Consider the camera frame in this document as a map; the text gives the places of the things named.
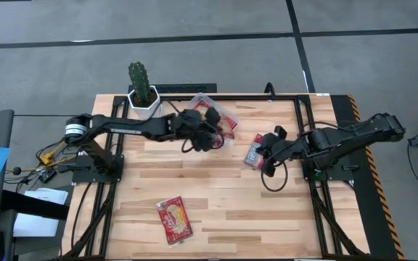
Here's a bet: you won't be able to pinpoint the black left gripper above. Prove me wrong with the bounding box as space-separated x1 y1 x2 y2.
171 108 218 152

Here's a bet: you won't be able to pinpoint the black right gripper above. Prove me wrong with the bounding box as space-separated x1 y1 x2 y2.
257 133 308 178

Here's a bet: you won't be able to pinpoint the clear plastic basket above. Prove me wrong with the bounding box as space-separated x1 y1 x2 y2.
189 92 242 152

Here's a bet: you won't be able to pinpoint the black ribbed strip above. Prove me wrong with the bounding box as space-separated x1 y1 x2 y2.
128 83 218 94

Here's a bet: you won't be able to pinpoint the black curved hook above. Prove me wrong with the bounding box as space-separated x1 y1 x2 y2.
263 81 277 99

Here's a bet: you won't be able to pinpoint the white hexagonal plant pot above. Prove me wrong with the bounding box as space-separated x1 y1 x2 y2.
126 85 164 120

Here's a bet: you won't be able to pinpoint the black hazard-striped side panel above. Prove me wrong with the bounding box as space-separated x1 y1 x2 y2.
330 94 406 260

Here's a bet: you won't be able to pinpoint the green cactus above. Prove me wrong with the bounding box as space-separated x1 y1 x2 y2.
128 60 152 104

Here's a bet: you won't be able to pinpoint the yellow connector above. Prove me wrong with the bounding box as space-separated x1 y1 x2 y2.
38 152 54 166

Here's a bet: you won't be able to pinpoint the small black box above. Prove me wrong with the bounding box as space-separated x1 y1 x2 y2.
37 168 58 184

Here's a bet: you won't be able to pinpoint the black flat bar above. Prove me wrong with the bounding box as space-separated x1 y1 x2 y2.
0 189 70 220

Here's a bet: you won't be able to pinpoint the white paper sheets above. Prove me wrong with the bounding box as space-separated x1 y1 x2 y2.
12 187 69 238

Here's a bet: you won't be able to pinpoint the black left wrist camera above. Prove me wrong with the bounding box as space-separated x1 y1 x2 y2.
204 107 222 128

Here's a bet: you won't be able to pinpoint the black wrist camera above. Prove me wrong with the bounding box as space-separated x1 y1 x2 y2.
273 125 289 141
204 107 222 128

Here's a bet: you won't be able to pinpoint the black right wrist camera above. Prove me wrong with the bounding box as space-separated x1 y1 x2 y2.
273 125 289 141

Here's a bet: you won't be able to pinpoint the black right gripper cable loop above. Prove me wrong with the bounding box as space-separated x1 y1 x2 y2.
261 161 289 193

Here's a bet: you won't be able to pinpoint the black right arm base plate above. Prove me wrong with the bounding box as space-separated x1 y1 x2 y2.
302 161 355 182

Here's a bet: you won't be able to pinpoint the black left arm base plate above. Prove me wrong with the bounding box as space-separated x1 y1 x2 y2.
71 154 125 184

